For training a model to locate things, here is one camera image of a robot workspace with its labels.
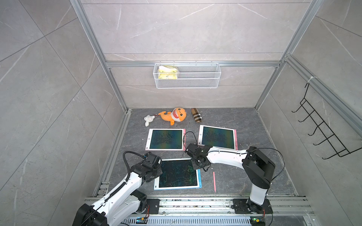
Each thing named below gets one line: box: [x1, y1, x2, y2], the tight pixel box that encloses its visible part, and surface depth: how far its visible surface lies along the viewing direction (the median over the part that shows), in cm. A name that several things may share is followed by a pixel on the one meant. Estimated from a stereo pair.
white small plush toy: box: [143, 114, 156, 128], surface depth 111 cm
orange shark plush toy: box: [157, 107, 188, 126], surface depth 109 cm
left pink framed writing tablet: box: [145, 128, 186, 151], surface depth 103 cm
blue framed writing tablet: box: [153, 158, 203, 191], surface depth 85 cm
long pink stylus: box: [213, 171, 216, 194], surface depth 83 cm
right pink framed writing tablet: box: [197, 124, 239, 151], surface depth 103 cm
